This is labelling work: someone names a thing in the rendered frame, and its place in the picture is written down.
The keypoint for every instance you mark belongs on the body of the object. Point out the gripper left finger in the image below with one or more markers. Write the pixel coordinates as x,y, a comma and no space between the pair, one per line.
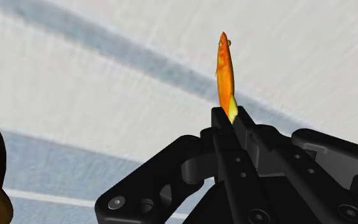
172,173

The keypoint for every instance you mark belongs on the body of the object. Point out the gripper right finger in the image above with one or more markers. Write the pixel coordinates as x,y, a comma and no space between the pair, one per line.
305,161

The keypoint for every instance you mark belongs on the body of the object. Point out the orange fish toy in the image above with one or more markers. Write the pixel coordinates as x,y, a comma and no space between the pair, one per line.
225,77

